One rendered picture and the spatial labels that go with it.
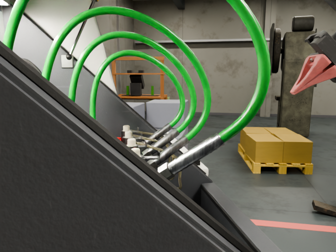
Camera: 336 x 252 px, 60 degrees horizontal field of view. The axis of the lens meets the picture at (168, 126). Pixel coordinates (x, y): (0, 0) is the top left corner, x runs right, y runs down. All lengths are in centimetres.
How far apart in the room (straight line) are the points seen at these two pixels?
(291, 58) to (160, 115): 435
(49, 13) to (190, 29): 906
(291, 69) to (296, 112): 87
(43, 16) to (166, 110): 179
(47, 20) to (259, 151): 345
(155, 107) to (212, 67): 724
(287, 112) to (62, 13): 594
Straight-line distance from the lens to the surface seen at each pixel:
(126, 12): 56
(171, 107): 250
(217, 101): 969
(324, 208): 311
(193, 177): 87
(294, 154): 415
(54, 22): 85
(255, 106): 36
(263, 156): 403
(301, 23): 676
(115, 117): 80
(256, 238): 64
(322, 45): 56
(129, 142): 57
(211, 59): 968
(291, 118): 654
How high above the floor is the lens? 126
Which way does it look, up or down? 10 degrees down
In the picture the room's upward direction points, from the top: straight up
